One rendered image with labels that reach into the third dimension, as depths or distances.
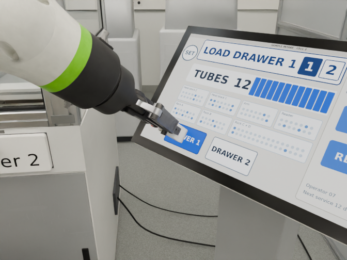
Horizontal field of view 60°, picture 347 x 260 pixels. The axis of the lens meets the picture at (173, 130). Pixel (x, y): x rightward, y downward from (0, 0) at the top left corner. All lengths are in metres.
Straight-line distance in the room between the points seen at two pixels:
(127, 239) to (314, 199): 1.42
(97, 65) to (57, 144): 0.53
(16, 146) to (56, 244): 0.38
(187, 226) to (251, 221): 1.18
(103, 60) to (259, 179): 0.32
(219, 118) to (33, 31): 0.38
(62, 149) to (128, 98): 0.49
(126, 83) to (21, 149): 0.53
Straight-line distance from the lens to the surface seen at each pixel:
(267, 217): 0.68
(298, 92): 0.57
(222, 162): 0.56
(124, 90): 0.42
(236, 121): 0.58
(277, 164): 0.53
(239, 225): 0.74
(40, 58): 0.35
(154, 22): 3.93
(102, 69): 0.38
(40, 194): 0.99
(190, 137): 0.61
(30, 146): 0.88
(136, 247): 1.77
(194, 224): 1.89
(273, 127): 0.55
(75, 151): 0.88
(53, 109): 0.85
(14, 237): 1.12
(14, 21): 0.32
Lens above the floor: 1.28
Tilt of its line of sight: 25 degrees down
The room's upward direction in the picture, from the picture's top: straight up
